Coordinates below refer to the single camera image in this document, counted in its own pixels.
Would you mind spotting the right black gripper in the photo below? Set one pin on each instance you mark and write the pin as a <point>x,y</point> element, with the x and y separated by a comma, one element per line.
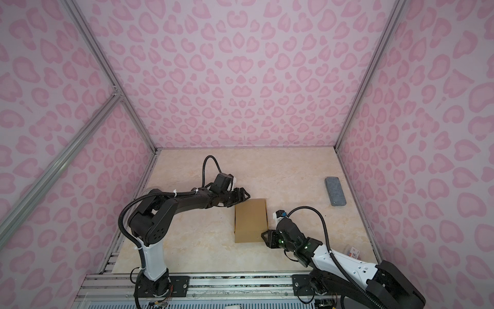
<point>270,237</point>

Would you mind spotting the small clear plastic box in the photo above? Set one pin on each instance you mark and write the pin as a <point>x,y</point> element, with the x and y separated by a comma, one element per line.
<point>352,252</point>

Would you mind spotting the corner aluminium post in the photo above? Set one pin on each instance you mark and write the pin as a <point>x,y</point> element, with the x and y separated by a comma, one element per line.
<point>391,26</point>
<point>82,25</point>

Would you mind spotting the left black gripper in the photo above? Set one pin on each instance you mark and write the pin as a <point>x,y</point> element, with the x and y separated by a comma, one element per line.
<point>242,196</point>

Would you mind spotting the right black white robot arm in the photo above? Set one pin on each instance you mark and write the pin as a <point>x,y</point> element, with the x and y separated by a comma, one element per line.
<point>373,285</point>

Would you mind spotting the left corner aluminium post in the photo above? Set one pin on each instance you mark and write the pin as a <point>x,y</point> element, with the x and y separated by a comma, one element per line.
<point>82,25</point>

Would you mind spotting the brown cardboard box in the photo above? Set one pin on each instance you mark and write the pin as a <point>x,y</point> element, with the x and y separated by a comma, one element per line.
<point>250,221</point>

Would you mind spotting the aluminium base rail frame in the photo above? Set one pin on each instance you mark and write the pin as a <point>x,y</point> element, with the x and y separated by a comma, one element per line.
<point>201,290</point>

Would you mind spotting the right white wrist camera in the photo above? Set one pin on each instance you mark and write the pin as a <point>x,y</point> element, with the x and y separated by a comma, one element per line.
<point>279,215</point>

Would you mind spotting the right corner aluminium post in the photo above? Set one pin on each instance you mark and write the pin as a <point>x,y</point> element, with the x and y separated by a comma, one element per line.
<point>391,26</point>

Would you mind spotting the grey felt case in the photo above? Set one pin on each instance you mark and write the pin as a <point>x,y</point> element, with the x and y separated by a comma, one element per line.
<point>335,192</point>

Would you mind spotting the left diagonal aluminium strut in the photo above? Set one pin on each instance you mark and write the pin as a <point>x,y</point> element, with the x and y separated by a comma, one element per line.
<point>27,203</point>

